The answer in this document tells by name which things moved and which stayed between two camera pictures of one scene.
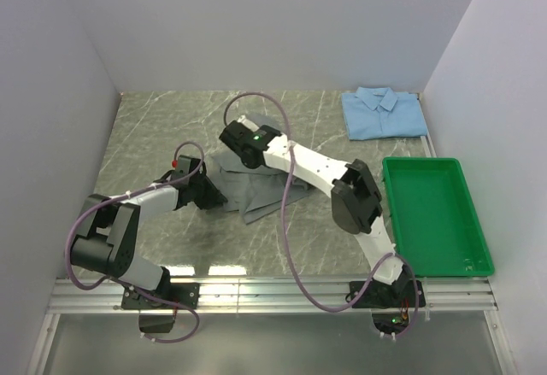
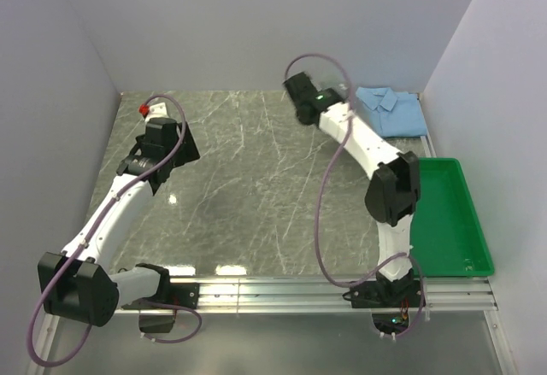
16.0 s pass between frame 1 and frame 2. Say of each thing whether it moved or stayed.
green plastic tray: stayed
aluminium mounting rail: stayed
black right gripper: moved
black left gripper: moved
